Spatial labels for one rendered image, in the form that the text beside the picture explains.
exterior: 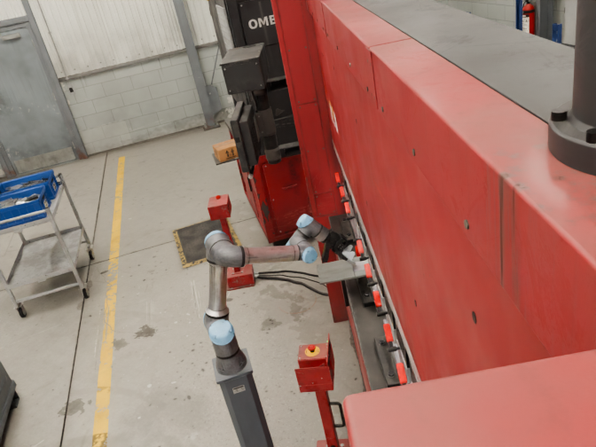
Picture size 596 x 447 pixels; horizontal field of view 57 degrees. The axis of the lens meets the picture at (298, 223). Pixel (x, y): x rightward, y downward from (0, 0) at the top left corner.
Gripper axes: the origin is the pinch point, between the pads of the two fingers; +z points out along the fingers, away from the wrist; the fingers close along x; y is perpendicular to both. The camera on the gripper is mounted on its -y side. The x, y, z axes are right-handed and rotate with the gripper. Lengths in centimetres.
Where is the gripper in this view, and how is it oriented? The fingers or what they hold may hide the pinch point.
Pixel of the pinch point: (351, 260)
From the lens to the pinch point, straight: 282.2
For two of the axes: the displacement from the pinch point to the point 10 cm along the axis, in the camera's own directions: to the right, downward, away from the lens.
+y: 6.3, -7.1, -3.2
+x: -0.6, -4.5, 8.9
